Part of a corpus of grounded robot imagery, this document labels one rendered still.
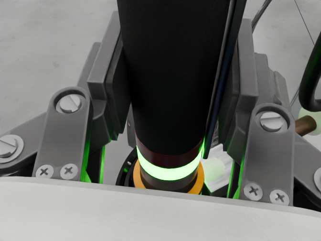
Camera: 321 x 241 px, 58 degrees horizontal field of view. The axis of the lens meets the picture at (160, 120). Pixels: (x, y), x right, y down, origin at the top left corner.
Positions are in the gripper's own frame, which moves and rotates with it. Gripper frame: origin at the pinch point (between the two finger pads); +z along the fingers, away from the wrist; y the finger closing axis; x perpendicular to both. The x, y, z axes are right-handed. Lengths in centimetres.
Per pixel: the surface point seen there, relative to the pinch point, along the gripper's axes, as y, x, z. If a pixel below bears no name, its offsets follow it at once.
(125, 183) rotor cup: -7.2, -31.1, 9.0
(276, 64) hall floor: 69, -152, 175
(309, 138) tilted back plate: 24, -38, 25
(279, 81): 20, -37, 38
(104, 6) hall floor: -87, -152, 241
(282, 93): 20, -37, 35
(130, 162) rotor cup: -7.1, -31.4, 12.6
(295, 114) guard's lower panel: 71, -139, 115
